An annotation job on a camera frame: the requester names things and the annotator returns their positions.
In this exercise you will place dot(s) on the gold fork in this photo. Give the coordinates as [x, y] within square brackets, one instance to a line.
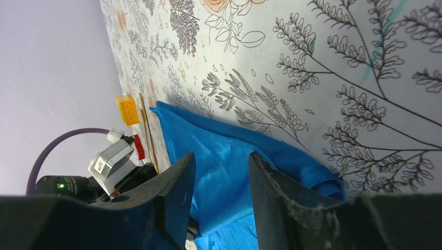
[146, 128]

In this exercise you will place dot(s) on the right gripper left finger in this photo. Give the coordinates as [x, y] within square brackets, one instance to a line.
[154, 215]

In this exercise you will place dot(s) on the yellow toy block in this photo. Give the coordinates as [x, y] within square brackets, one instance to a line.
[128, 110]

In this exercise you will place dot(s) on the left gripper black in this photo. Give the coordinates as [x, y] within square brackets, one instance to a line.
[88, 190]

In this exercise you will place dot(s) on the blue cloth napkin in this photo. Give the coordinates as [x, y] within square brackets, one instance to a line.
[222, 202]

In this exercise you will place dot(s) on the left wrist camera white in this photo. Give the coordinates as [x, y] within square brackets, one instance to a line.
[113, 164]

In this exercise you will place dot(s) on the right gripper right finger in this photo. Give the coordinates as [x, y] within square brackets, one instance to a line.
[288, 215]

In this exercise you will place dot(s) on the red owl toy block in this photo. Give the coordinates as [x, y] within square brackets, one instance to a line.
[139, 147]

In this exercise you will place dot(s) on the floral tablecloth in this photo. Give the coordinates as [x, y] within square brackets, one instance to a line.
[355, 84]

